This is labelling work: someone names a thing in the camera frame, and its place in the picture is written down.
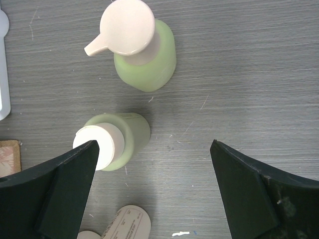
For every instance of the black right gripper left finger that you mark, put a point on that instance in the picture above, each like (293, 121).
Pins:
(48, 201)

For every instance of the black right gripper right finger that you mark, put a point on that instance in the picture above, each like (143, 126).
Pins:
(264, 202)

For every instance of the brown canvas bag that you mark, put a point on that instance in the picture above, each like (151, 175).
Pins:
(10, 162)

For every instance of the green bottle beige cap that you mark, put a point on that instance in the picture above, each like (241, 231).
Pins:
(120, 136)

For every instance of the green pump bottle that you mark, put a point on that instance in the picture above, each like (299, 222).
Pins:
(143, 46)

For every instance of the beige bottle left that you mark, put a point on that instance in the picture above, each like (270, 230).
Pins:
(88, 235)

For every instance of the beige bottle right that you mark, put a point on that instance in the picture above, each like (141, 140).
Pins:
(130, 222)

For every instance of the white clothes rack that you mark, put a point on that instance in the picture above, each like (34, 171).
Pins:
(5, 106)

